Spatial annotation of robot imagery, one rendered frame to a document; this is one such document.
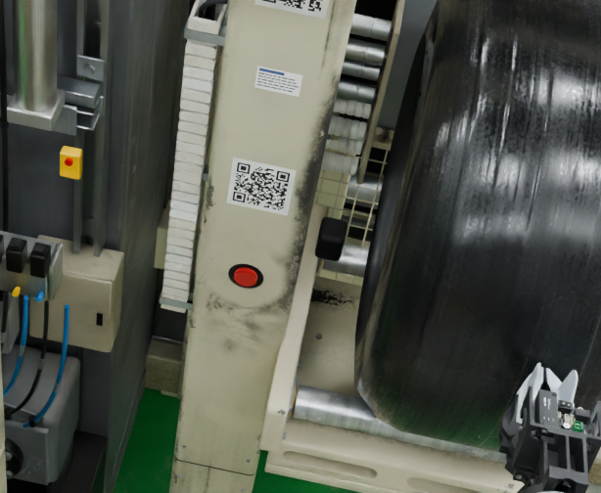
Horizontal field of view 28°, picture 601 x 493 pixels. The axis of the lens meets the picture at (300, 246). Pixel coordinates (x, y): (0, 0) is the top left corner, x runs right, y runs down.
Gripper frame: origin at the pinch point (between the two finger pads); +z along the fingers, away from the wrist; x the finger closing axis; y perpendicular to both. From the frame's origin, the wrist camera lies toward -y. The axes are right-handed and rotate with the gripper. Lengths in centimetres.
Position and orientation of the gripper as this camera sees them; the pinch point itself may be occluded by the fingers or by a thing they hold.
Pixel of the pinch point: (542, 382)
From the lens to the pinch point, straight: 132.2
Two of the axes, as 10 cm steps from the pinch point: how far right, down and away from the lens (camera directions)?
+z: 1.4, -6.1, 7.8
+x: -9.8, -2.1, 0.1
